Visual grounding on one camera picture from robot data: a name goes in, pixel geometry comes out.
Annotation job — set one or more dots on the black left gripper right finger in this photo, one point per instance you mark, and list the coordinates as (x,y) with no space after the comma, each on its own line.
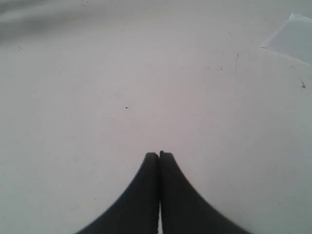
(183,209)

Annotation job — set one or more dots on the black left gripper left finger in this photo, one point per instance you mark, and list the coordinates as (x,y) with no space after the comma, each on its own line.
(136,211)

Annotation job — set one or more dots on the white paper sheet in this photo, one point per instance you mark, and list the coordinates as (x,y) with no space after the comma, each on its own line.
(293,38)

